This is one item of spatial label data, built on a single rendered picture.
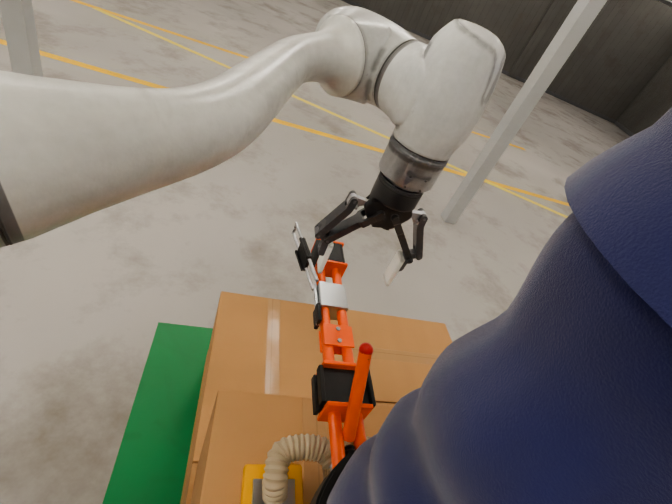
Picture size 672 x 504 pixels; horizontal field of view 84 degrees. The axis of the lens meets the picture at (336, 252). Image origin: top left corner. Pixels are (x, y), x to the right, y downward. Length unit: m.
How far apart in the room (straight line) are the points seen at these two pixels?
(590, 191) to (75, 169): 0.26
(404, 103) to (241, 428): 0.61
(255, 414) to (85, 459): 1.07
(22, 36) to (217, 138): 2.99
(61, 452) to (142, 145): 1.60
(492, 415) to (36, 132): 0.27
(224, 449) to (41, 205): 0.58
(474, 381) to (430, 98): 0.36
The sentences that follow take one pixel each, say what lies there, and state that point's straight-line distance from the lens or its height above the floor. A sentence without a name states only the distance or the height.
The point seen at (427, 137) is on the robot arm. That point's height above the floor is 1.50.
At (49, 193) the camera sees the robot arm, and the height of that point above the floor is 1.50.
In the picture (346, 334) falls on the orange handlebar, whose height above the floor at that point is 1.09.
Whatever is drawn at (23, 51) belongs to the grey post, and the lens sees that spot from 3.30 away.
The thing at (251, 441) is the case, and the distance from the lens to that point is 0.77.
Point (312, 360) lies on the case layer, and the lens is 1.37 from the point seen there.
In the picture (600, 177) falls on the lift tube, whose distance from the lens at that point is 0.19.
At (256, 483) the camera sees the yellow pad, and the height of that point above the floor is 0.97.
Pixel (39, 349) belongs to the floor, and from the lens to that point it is 2.03.
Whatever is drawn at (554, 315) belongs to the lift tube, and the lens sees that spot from 0.20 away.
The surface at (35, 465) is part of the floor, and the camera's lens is 1.80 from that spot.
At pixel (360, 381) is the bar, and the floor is 1.16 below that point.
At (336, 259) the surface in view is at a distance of 0.88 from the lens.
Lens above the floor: 1.65
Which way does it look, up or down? 38 degrees down
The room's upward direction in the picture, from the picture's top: 25 degrees clockwise
